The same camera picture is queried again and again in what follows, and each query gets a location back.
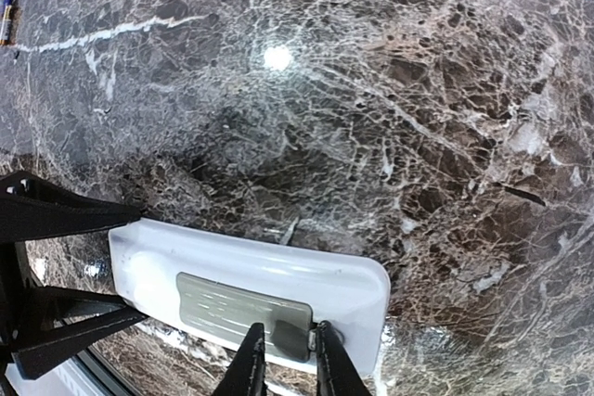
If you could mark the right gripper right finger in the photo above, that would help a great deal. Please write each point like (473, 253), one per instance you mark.
(336, 374)

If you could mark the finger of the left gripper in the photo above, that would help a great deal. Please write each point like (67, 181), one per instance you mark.
(33, 208)
(49, 325)

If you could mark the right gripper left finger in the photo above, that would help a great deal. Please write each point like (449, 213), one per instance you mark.
(245, 375)

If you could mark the grey battery cover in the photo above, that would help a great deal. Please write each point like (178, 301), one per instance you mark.
(227, 313)

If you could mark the white remote control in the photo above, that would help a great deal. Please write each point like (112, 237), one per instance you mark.
(348, 291)

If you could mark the AA battery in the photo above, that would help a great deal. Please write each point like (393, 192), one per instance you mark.
(7, 17)

